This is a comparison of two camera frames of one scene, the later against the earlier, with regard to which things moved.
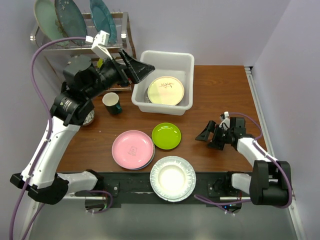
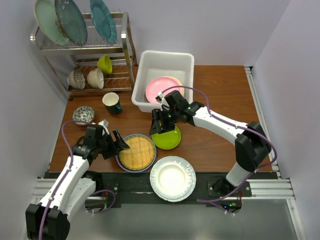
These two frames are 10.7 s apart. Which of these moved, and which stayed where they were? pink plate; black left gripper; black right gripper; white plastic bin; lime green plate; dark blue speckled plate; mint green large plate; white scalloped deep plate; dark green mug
Moved: black right gripper; pink plate; black left gripper
Stayed: dark blue speckled plate; lime green plate; white plastic bin; white scalloped deep plate; mint green large plate; dark green mug
